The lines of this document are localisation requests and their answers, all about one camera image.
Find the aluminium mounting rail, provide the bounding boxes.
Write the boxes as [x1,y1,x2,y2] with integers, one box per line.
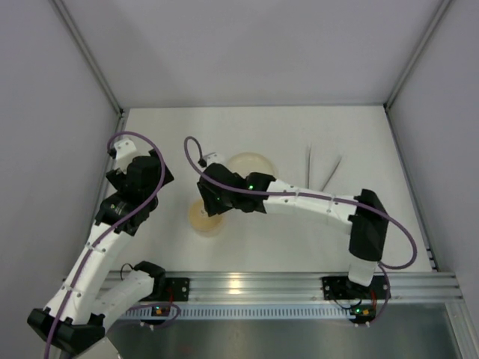
[103,271,462,302]

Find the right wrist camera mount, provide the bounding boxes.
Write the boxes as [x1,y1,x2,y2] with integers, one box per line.
[202,152,225,167]

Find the right aluminium frame post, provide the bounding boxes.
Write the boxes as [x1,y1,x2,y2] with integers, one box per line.
[383,0,455,114]

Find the steel lunch box bowl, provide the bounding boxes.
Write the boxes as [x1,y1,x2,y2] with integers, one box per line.
[191,215,224,237]

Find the beige round lid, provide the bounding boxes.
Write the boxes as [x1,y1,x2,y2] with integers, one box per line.
[188,200,215,224]

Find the left black base bracket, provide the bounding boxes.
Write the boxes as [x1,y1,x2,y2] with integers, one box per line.
[163,277,190,302]

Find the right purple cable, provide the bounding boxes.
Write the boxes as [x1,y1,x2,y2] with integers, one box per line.
[183,136,418,326]

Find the cream round plate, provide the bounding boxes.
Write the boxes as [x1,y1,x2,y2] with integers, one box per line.
[226,152,277,178]

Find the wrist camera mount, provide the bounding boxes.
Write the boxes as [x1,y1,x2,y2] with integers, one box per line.
[112,137,138,163]
[202,152,225,167]

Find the slotted cable duct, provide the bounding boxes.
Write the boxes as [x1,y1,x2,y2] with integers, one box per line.
[106,301,379,322]

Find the aluminium frame post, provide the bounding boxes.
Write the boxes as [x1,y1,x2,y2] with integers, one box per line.
[49,0,124,117]
[383,0,455,114]

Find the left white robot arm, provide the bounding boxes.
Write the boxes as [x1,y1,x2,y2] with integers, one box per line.
[27,150,174,356]

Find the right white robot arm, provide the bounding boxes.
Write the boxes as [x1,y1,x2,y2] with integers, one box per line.
[197,163,388,287]

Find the metal serving tongs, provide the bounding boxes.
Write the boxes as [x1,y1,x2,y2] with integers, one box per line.
[305,144,343,191]

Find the right black base bracket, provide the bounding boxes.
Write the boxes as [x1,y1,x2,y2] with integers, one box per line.
[321,275,350,301]

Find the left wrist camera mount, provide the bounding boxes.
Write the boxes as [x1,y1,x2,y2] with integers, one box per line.
[112,137,138,163]

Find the black base bracket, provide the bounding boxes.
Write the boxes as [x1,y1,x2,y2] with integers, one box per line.
[321,275,350,301]
[163,277,190,302]

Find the left aluminium frame post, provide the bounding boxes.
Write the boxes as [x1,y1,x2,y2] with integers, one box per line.
[49,0,124,117]

